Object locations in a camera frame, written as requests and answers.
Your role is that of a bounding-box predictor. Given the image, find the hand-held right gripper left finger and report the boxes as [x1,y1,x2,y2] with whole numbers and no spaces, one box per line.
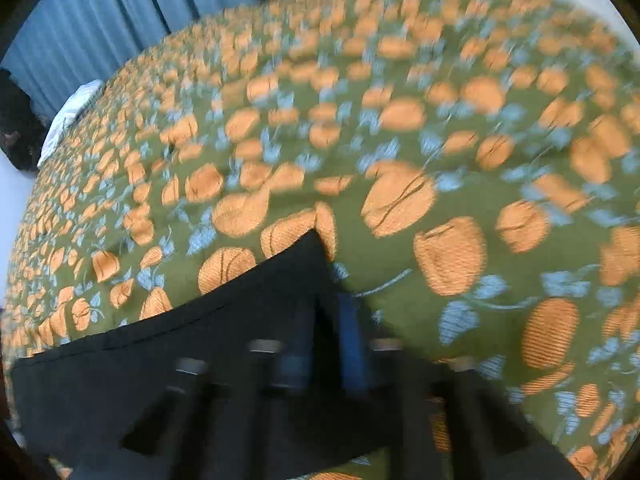
[119,305,322,480]

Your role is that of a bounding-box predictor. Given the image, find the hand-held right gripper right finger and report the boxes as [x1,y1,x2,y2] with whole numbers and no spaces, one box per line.
[334,291,586,480]

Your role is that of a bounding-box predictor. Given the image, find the black pants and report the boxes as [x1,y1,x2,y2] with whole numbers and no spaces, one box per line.
[10,230,453,480]

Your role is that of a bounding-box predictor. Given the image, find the green floral blanket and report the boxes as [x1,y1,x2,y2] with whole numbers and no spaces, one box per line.
[0,0,640,480]

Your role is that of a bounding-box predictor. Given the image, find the white pillow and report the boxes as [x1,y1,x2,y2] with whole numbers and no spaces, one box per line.
[39,79,105,171]

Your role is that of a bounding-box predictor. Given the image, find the dark bundle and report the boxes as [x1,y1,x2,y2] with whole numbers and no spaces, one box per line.
[0,69,51,172]

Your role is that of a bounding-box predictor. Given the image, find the blue curtain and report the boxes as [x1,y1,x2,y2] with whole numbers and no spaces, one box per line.
[0,0,301,121]

